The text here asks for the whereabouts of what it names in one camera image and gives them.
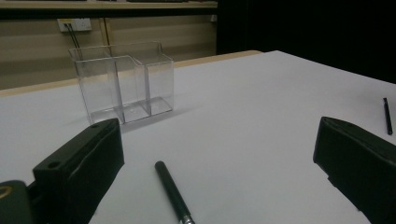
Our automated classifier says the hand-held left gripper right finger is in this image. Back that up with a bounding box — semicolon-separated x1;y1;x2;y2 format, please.
312;116;396;224

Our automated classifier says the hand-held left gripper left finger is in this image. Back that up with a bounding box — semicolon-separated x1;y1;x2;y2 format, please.
32;118;125;224

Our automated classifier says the thin black pen refill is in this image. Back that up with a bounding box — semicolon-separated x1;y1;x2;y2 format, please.
382;97;394;136

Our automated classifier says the clear acrylic pen holder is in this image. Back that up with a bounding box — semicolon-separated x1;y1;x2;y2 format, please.
68;41;176;126

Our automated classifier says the thick black pen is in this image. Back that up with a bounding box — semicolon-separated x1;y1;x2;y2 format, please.
154;161;196;224

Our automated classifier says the black horizontal bar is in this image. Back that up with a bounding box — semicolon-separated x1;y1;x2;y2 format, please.
0;7;219;21

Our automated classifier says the black wall cable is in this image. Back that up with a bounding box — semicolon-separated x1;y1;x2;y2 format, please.
64;22;84;60

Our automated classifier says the white wall socket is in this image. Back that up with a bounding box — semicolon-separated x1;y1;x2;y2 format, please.
56;18;92;33

